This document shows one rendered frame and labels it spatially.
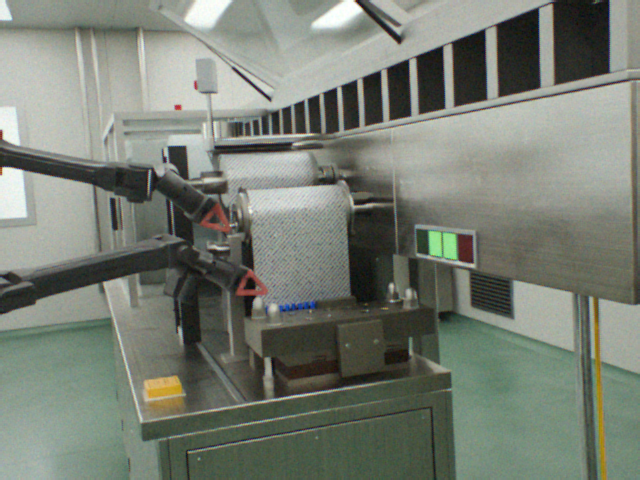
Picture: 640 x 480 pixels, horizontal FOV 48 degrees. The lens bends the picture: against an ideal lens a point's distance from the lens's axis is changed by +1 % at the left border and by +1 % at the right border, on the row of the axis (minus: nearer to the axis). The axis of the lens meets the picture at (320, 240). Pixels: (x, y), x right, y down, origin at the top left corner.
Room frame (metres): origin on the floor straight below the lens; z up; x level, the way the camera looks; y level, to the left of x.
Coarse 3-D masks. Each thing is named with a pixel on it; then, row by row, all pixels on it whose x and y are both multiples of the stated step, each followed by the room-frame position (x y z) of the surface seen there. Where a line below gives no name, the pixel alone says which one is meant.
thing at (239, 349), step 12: (228, 240) 1.71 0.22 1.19; (240, 240) 1.70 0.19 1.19; (216, 252) 1.69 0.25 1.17; (228, 252) 1.70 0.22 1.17; (240, 252) 1.70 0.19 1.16; (228, 300) 1.71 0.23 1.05; (240, 300) 1.71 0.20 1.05; (228, 312) 1.72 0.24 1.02; (240, 312) 1.71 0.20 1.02; (240, 324) 1.71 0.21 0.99; (240, 336) 1.71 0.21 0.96; (240, 348) 1.70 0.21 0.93; (228, 360) 1.69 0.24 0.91; (240, 360) 1.70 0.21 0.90
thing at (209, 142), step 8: (240, 136) 1.95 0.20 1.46; (248, 136) 1.95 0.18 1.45; (256, 136) 1.96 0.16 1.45; (264, 136) 1.96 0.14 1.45; (272, 136) 1.97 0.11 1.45; (280, 136) 1.98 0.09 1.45; (288, 136) 1.98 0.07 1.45; (296, 136) 1.99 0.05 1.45; (304, 136) 2.00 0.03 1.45; (312, 136) 2.01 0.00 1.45; (320, 136) 2.01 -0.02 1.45; (328, 136) 2.02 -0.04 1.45; (208, 144) 1.92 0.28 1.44; (216, 144) 2.00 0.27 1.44; (224, 144) 1.92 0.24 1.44; (232, 144) 1.94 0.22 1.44; (240, 144) 1.97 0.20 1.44; (248, 144) 1.99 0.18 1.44; (256, 144) 2.02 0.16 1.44; (264, 144) 2.05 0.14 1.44
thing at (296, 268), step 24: (264, 240) 1.65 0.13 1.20; (288, 240) 1.66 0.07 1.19; (312, 240) 1.68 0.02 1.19; (336, 240) 1.70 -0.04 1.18; (264, 264) 1.65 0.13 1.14; (288, 264) 1.66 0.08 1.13; (312, 264) 1.68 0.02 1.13; (336, 264) 1.70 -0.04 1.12; (288, 288) 1.66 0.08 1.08; (312, 288) 1.68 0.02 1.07; (336, 288) 1.70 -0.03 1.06
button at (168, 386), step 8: (176, 376) 1.51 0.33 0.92; (144, 384) 1.48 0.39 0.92; (152, 384) 1.46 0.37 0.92; (160, 384) 1.45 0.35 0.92; (168, 384) 1.45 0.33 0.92; (176, 384) 1.45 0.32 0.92; (152, 392) 1.43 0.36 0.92; (160, 392) 1.44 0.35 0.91; (168, 392) 1.44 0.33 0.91; (176, 392) 1.45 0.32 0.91
